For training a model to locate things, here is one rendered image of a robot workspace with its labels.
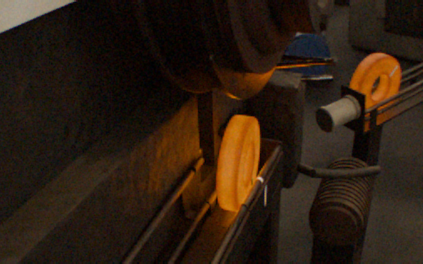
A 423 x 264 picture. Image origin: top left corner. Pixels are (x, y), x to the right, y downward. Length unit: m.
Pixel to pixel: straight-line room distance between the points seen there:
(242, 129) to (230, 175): 0.07
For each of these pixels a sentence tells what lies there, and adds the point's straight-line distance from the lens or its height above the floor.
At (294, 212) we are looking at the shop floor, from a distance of 1.94.
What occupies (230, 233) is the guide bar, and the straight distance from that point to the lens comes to 0.73.
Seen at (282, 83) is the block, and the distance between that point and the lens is 0.97.
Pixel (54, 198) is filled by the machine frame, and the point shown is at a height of 0.87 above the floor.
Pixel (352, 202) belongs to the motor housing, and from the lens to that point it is 1.12.
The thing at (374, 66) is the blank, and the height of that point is 0.77.
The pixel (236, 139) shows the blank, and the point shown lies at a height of 0.80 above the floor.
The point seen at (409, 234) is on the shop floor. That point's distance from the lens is 1.92.
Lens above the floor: 1.18
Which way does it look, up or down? 28 degrees down
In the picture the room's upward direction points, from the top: 2 degrees counter-clockwise
